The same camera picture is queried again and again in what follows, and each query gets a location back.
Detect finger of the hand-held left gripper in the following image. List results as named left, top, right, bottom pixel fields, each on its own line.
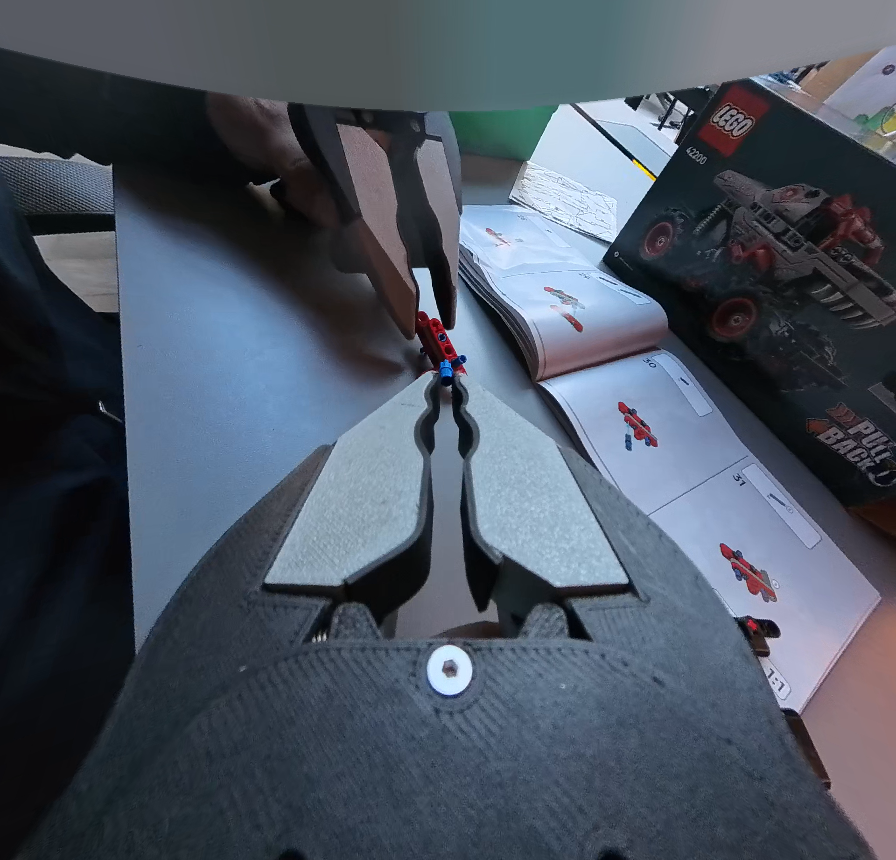
left=288, top=104, right=421, bottom=340
left=392, top=113, right=463, bottom=333

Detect black mesh chair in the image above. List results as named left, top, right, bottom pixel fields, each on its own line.
left=0, top=156, right=117, bottom=235

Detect white sticker sheet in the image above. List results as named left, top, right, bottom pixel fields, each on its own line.
left=510, top=162, right=618, bottom=243

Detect lego set box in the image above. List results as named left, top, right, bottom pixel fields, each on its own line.
left=603, top=79, right=896, bottom=508

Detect person's left hand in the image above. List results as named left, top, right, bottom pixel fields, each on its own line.
left=206, top=95, right=345, bottom=231

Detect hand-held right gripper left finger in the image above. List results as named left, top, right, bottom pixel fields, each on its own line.
left=264, top=373, right=442, bottom=637

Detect small red black lego piece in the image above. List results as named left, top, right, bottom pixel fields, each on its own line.
left=735, top=615, right=782, bottom=655

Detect green plastic bin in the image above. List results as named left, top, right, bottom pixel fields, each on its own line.
left=448, top=104, right=560, bottom=165

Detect person's dark trousers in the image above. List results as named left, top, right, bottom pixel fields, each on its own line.
left=0, top=174, right=138, bottom=855

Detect lego instruction booklet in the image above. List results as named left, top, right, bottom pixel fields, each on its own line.
left=458, top=205, right=882, bottom=714

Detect white paper sheet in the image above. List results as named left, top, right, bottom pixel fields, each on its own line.
left=825, top=53, right=896, bottom=131

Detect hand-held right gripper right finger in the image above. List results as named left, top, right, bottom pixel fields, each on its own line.
left=455, top=375, right=629, bottom=633

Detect person's left forearm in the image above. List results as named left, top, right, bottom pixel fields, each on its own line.
left=0, top=48, right=249, bottom=182

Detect red lego assembly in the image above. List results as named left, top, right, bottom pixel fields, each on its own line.
left=414, top=311, right=469, bottom=378

